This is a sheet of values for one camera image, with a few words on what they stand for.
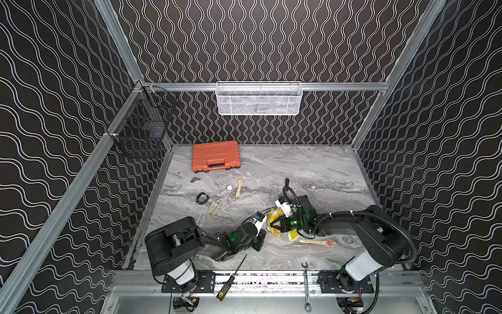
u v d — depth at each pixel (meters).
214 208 0.93
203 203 0.96
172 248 0.44
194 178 1.04
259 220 0.77
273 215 0.90
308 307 0.69
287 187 1.01
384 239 0.46
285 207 0.84
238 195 0.99
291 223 0.79
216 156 1.10
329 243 0.84
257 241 0.69
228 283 0.73
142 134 0.95
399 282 0.76
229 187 1.01
